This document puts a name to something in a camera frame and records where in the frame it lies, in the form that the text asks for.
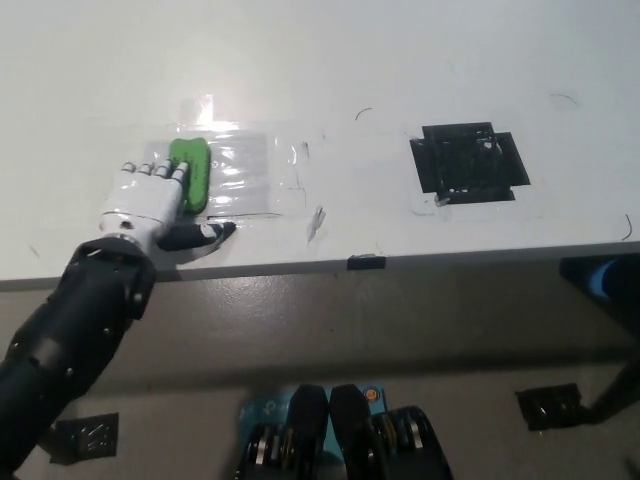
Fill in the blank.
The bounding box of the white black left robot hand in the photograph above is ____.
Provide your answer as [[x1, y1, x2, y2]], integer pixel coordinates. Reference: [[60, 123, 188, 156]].
[[99, 159, 237, 252]]

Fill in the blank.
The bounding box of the green whiteboard eraser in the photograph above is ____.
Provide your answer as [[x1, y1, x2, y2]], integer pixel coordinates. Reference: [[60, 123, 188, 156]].
[[168, 135, 213, 215]]

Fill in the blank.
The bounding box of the clear plastic tape sheet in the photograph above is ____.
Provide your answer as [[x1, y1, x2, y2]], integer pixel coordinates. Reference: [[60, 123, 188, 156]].
[[143, 130, 300, 217]]

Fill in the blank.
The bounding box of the torn clear tape scrap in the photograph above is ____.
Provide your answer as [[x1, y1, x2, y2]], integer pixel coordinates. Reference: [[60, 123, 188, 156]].
[[305, 204, 327, 245]]

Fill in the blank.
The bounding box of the small black edge tape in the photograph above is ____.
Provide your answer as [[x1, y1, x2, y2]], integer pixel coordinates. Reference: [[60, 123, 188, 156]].
[[346, 254, 387, 272]]

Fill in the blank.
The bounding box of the black table foot plate left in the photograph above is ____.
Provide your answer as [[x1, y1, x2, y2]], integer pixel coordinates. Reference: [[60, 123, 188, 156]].
[[49, 412, 120, 464]]

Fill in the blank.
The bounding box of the black table foot plate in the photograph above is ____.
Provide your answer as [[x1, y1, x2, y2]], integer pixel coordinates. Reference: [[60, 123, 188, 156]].
[[514, 383, 586, 432], [49, 412, 120, 464]]

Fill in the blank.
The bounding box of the teal TP-Link box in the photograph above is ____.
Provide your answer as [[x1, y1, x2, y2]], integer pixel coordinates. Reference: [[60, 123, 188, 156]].
[[238, 384, 386, 480]]

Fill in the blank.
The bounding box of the black tape square patch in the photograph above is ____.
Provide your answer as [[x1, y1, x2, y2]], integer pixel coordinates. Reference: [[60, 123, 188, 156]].
[[408, 120, 531, 205]]

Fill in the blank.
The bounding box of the black table foot plate right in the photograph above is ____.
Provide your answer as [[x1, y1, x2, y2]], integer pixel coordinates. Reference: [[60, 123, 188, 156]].
[[514, 383, 586, 432]]

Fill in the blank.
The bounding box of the black and blue object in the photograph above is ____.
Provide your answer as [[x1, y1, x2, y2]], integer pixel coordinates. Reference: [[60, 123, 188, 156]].
[[558, 255, 640, 321]]

